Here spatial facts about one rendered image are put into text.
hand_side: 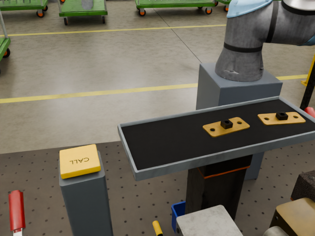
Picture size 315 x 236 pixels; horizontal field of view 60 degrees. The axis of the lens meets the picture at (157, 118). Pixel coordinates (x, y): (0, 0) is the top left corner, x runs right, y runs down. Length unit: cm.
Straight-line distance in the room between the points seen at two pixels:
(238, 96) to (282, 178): 44
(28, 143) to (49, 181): 153
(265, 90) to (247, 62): 10
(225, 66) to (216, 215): 54
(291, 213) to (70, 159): 37
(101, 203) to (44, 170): 71
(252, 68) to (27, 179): 89
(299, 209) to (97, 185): 33
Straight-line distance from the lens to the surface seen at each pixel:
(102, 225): 53
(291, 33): 86
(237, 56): 86
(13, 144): 267
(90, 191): 47
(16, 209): 47
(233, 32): 85
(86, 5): 653
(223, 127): 52
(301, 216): 52
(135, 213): 96
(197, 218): 43
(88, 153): 47
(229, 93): 84
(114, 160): 115
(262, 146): 50
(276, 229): 45
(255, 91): 88
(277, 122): 57
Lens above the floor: 145
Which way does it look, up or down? 32 degrees down
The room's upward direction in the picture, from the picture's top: straight up
